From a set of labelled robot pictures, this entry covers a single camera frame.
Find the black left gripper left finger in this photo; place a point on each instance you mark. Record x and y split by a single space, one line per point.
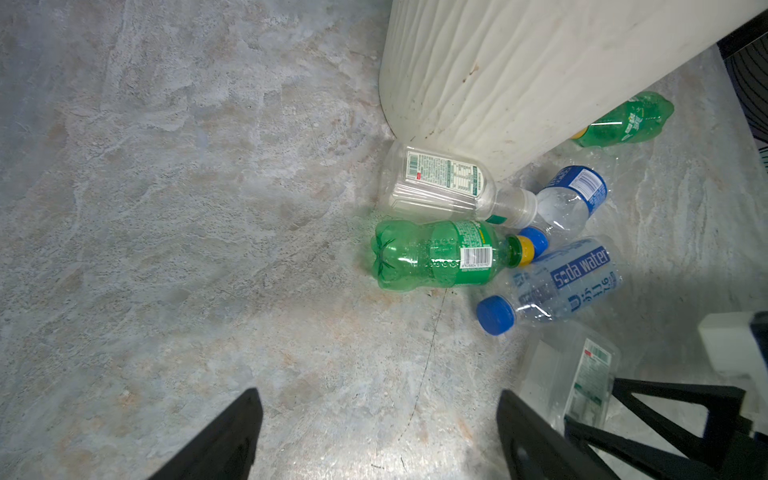
225 448

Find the clear bottle blue label upper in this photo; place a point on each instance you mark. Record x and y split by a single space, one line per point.
564 206

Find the green bottle near bin right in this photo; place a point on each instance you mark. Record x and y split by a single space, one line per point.
639 119

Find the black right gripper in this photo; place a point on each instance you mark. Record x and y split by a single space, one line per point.
727 448

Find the soda water blue bottle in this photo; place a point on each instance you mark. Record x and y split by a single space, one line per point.
554 287

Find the clear square bottle green label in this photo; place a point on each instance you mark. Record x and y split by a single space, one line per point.
427 186

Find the clear bottle green white label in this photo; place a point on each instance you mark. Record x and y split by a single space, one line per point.
568 371

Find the green bottle yellow cap centre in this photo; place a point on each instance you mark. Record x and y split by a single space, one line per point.
444 254

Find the white ribbed waste bin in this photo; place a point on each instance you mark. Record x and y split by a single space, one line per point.
503 82

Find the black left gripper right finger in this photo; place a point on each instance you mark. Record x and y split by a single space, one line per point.
534 450

